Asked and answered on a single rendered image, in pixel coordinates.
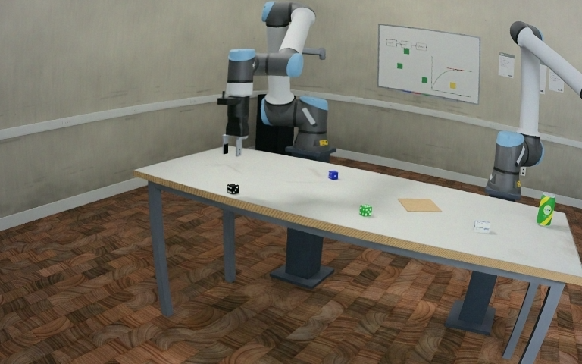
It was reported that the tan square mat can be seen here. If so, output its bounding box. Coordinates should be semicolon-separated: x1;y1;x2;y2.
397;197;443;213

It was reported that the green and yellow can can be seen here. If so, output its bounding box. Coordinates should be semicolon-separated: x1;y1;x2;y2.
536;192;556;227

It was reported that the black cabinet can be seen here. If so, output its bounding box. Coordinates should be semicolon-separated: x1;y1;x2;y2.
255;94;296;153

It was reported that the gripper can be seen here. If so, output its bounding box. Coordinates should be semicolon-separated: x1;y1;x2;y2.
221;95;252;158

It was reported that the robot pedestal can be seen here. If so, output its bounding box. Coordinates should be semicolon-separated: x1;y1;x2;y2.
270;145;337;290
444;188;522;337

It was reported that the white table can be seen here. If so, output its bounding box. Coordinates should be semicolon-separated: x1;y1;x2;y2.
133;145;582;364

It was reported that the whiteboard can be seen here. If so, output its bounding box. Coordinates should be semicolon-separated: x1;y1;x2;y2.
377;24;481;105

